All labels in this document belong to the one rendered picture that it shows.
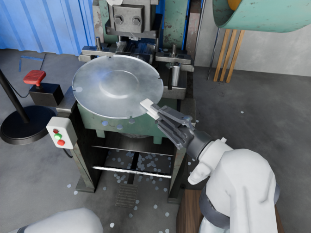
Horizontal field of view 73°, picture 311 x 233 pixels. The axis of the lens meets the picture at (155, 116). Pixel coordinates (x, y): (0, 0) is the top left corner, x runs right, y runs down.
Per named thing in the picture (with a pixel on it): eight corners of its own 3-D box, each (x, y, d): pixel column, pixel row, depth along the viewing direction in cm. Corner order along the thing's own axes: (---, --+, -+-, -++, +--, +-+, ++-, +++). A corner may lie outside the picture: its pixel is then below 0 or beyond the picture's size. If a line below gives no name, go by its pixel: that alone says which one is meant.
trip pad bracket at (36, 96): (66, 126, 91) (52, 91, 77) (45, 124, 92) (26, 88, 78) (72, 117, 95) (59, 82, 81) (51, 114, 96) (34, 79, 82)
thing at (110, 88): (67, 61, 73) (67, 59, 72) (147, 52, 81) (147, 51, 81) (79, 128, 57) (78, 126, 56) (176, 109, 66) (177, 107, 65)
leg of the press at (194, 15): (186, 205, 121) (233, 74, 56) (166, 203, 122) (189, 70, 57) (188, 100, 184) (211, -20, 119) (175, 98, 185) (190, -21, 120)
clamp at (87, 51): (115, 64, 93) (113, 42, 85) (78, 61, 94) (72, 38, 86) (119, 57, 97) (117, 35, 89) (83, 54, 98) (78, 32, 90)
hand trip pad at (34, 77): (44, 98, 79) (37, 81, 74) (29, 96, 80) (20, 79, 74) (52, 86, 84) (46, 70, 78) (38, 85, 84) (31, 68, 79)
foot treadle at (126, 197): (134, 211, 107) (134, 208, 103) (115, 209, 108) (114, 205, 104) (150, 125, 148) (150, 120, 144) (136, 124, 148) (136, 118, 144)
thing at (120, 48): (152, 64, 88) (152, 54, 85) (116, 61, 89) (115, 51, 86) (154, 53, 94) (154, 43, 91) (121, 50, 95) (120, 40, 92)
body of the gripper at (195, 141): (210, 151, 60) (184, 132, 64) (218, 132, 54) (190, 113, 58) (194, 167, 56) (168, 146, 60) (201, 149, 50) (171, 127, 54)
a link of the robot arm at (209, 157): (239, 144, 52) (220, 131, 54) (209, 176, 45) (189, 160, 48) (223, 168, 61) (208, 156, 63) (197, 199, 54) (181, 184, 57)
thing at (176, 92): (184, 100, 87) (186, 88, 82) (77, 89, 89) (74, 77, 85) (186, 61, 107) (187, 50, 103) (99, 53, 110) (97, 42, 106)
